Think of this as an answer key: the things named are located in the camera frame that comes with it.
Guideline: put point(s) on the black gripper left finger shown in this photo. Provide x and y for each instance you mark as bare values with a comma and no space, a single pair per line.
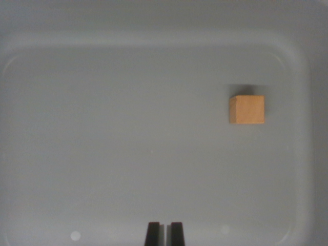
153,234

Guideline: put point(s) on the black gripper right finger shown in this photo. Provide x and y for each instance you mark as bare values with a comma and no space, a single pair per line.
176,234

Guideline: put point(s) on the grey plastic bin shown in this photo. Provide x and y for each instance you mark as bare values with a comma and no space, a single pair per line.
128,115

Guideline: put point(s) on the wooden cube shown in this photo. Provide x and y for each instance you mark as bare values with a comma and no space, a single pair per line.
247,109

